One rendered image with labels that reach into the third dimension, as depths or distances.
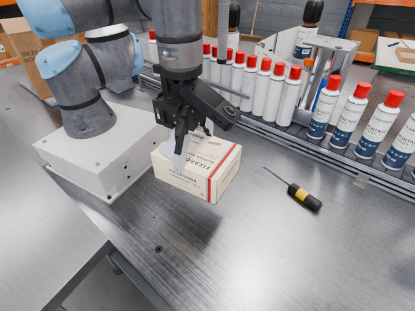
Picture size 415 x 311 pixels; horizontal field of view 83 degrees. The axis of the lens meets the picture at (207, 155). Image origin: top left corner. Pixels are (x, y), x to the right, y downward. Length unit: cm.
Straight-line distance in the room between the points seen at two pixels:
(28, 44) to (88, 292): 119
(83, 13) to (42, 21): 5
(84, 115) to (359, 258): 77
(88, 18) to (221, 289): 53
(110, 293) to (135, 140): 100
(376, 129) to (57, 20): 74
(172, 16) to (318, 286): 56
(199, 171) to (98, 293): 117
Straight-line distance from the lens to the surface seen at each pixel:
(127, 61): 74
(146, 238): 62
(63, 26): 43
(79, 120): 76
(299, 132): 87
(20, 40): 123
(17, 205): 83
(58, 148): 78
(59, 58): 70
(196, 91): 42
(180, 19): 38
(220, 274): 56
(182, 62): 40
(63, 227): 71
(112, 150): 68
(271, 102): 85
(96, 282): 156
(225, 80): 94
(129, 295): 148
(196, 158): 49
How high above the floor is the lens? 135
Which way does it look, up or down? 41 degrees down
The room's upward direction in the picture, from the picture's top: straight up
